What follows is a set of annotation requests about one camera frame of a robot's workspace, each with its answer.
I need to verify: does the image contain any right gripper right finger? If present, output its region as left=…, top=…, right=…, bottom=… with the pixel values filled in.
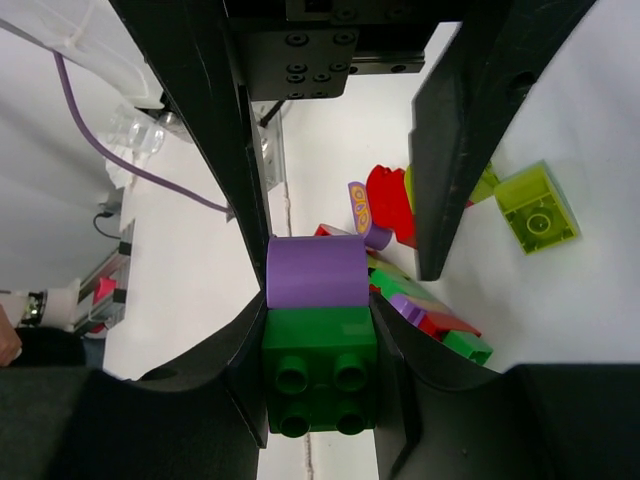
left=370, top=294, right=639, bottom=479

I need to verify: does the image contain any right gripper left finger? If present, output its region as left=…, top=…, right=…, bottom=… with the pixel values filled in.
left=1, top=295, right=268, bottom=479

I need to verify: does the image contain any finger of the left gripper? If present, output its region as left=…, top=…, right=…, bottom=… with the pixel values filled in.
left=112, top=1, right=272, bottom=287
left=409, top=1, right=593, bottom=281

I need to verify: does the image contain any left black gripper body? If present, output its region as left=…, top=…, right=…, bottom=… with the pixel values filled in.
left=227, top=0, right=463, bottom=101

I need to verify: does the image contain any dark green lego brick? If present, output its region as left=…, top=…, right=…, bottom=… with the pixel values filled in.
left=261, top=307, right=378, bottom=438

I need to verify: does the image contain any lime green lego brick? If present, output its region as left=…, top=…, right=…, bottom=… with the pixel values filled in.
left=494, top=161, right=580, bottom=255

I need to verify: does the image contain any red lime lego stack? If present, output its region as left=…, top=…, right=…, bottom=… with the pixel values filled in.
left=346, top=163, right=501, bottom=251

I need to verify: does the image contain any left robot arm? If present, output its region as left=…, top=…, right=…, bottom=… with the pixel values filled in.
left=1, top=1, right=591, bottom=281

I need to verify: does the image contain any person hand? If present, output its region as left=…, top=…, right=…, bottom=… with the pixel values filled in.
left=0, top=306, right=22, bottom=367

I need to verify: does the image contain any long lego brick row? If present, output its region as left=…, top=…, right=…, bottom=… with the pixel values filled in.
left=367, top=251, right=493, bottom=365

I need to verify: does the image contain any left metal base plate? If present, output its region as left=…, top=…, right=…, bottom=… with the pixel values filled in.
left=252, top=101, right=286, bottom=191

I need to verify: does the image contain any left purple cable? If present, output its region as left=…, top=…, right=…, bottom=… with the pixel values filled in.
left=52, top=49, right=236, bottom=221

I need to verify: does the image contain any left aluminium rail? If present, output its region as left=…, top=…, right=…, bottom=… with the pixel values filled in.
left=72, top=220, right=135, bottom=337

